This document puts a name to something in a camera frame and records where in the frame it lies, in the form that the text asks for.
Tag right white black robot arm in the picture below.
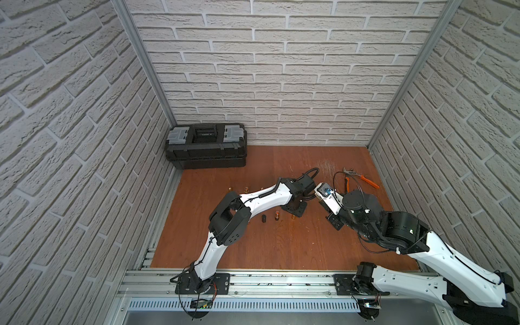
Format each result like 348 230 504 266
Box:
316 187 519 324

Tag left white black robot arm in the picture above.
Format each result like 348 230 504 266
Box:
170 167 320 293

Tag black plastic toolbox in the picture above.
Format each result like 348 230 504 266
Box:
165 123 247 170

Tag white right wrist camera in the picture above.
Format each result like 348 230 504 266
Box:
314 182 343 215

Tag orange handled pliers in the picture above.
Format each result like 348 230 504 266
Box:
343 168 381 192

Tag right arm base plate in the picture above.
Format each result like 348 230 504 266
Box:
333 274 390 296

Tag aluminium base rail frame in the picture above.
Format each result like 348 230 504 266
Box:
104 269 461 324

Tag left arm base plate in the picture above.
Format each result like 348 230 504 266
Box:
175 273 230 295

